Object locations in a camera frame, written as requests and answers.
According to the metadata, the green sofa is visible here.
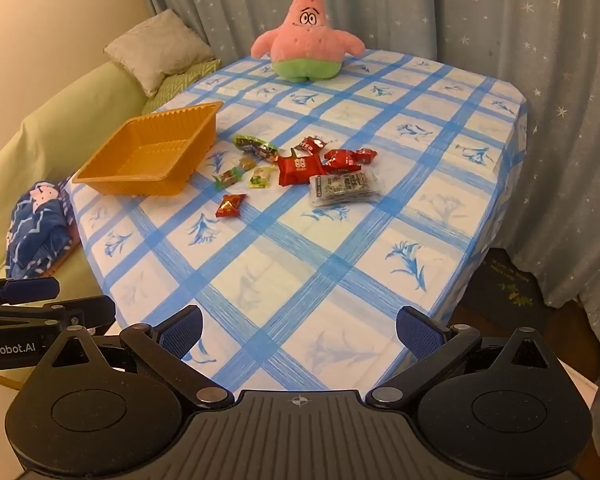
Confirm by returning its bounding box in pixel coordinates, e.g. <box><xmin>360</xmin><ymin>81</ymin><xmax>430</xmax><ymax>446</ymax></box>
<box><xmin>0</xmin><ymin>57</ymin><xmax>153</xmax><ymax>301</ymax></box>

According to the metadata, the dark flower-print cushion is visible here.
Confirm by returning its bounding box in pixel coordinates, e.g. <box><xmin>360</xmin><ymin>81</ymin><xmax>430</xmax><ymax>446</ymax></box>
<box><xmin>452</xmin><ymin>247</ymin><xmax>588</xmax><ymax>376</ymax></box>

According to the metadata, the orange plastic tray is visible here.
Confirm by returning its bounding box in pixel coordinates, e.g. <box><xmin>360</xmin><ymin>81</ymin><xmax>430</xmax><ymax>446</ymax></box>
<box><xmin>71</xmin><ymin>101</ymin><xmax>224</xmax><ymax>197</ymax></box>

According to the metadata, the green-edged snack packet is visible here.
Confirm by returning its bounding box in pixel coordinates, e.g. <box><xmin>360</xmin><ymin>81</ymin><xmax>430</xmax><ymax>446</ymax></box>
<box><xmin>232</xmin><ymin>134</ymin><xmax>279</xmax><ymax>162</ymax></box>

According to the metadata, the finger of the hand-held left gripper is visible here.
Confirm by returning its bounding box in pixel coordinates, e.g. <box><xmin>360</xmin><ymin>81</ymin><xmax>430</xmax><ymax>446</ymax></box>
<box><xmin>0</xmin><ymin>276</ymin><xmax>61</xmax><ymax>306</ymax></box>
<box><xmin>0</xmin><ymin>295</ymin><xmax>117</xmax><ymax>335</ymax></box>

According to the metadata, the beige pillow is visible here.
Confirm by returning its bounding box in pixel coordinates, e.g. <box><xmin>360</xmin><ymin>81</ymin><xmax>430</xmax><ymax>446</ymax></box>
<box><xmin>104</xmin><ymin>8</ymin><xmax>215</xmax><ymax>98</ymax></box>

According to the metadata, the yellow-green candy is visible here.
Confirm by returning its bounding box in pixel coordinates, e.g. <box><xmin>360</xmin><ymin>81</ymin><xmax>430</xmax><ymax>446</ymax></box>
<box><xmin>249</xmin><ymin>166</ymin><xmax>277</xmax><ymax>190</ymax></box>

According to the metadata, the red-orange candy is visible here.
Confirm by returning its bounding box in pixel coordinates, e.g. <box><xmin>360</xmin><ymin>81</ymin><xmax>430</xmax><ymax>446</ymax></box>
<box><xmin>215</xmin><ymin>192</ymin><xmax>249</xmax><ymax>220</ymax></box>

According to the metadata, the large red snack packet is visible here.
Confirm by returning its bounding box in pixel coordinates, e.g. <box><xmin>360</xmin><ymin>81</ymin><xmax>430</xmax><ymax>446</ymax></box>
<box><xmin>277</xmin><ymin>147</ymin><xmax>326</xmax><ymax>187</ymax></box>

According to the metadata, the grey clear snack packet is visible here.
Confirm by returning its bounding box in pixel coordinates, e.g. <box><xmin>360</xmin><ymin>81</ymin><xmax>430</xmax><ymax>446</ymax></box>
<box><xmin>308</xmin><ymin>169</ymin><xmax>382</xmax><ymax>209</ymax></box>

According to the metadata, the blue checked tablecloth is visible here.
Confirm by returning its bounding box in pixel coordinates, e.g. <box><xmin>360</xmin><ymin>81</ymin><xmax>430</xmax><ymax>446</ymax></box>
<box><xmin>60</xmin><ymin>49</ymin><xmax>528</xmax><ymax>396</ymax></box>

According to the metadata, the blue patterned cloth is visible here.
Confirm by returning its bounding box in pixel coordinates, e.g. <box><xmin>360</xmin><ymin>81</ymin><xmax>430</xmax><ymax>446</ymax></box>
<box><xmin>5</xmin><ymin>179</ymin><xmax>76</xmax><ymax>281</ymax></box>

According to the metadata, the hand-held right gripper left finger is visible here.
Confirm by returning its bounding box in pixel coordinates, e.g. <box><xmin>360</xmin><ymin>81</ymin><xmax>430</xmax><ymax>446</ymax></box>
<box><xmin>42</xmin><ymin>305</ymin><xmax>236</xmax><ymax>410</ymax></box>

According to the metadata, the green zigzag pillow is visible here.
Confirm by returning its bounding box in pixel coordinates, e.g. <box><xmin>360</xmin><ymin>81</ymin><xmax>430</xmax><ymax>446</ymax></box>
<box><xmin>141</xmin><ymin>58</ymin><xmax>222</xmax><ymax>115</ymax></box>

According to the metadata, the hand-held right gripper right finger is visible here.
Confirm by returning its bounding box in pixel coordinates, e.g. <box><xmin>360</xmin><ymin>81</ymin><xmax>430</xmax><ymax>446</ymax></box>
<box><xmin>366</xmin><ymin>305</ymin><xmax>563</xmax><ymax>410</ymax></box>

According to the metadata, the crinkled red candy packet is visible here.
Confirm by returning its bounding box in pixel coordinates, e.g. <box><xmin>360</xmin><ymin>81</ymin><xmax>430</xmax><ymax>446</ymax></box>
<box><xmin>324</xmin><ymin>149</ymin><xmax>362</xmax><ymax>172</ymax></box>

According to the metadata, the green-wrapped candy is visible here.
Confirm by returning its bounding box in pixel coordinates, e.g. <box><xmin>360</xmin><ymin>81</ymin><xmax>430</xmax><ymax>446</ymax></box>
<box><xmin>212</xmin><ymin>166</ymin><xmax>244</xmax><ymax>192</ymax></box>

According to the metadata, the pink starfish plush toy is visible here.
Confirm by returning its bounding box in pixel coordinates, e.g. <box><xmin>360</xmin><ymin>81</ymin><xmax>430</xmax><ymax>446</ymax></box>
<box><xmin>251</xmin><ymin>0</ymin><xmax>365</xmax><ymax>83</ymax></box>

